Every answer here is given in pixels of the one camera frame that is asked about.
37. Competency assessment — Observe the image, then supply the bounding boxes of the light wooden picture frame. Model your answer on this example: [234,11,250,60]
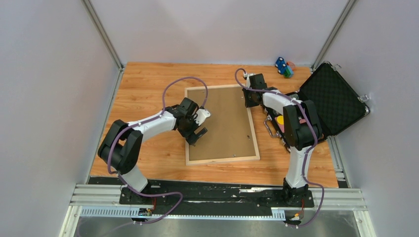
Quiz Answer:
[184,84,261,166]

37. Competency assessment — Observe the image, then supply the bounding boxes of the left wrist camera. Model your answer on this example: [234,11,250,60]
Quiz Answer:
[194,109,211,126]

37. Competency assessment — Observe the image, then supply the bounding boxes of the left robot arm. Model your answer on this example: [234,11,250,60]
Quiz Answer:
[97,98,211,204]

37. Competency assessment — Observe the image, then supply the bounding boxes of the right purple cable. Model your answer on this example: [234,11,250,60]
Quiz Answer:
[234,68,325,229]

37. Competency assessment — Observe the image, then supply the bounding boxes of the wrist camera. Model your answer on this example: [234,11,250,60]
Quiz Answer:
[243,73,254,81]
[194,109,211,126]

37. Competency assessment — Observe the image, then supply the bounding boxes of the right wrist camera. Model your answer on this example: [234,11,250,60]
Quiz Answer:
[243,73,254,81]

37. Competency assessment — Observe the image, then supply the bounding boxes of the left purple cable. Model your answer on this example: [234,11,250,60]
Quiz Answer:
[107,77,183,226]

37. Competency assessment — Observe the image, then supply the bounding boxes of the wooden backing board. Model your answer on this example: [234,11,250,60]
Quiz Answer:
[187,86,257,161]

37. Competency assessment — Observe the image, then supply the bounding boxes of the purple cable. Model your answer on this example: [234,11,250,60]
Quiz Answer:
[234,68,325,229]
[107,77,183,226]

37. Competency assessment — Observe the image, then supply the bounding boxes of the black foam-lined case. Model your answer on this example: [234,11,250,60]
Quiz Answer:
[297,62,370,137]

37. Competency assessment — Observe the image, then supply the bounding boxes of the colourful toy blocks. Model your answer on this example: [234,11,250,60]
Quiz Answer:
[275,57,295,79]

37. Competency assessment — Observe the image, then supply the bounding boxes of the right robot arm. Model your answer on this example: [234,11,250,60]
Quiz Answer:
[242,73,323,206]

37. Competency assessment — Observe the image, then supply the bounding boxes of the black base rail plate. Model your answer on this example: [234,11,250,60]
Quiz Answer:
[119,180,314,216]

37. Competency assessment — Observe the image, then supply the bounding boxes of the poker chip tray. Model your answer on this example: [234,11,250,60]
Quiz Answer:
[262,105,291,153]

